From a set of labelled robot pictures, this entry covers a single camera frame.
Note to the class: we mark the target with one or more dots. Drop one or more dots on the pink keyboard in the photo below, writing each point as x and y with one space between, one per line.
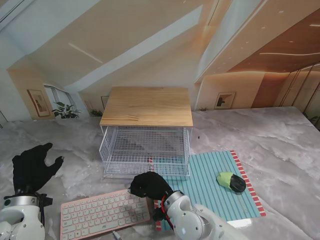
100 215

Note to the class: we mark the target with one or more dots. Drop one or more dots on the small white grey stylus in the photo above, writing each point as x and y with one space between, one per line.
116 235

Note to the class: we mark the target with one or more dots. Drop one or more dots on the large green leafy plant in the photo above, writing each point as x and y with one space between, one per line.
66 111

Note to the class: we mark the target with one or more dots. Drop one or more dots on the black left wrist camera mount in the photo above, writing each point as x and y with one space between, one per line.
46 201

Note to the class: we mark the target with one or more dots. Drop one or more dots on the green computer mouse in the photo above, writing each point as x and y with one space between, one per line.
231 182

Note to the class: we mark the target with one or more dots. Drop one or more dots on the teal striped mouse pad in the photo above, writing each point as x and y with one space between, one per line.
210 200

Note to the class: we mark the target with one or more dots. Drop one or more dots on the tall framed wall picture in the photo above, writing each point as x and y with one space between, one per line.
38 102

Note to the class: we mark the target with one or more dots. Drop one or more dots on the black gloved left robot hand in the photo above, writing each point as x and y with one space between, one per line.
30 170

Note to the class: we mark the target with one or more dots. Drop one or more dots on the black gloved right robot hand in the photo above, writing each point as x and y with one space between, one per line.
150 186

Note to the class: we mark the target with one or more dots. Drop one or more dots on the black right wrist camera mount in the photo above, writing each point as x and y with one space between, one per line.
158 215

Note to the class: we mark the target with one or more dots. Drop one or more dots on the small framed wall picture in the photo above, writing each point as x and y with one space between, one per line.
225 100

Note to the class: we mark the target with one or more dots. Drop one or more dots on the small green plant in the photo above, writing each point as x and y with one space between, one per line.
96 112

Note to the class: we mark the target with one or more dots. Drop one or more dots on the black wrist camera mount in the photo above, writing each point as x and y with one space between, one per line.
158 215
46 201

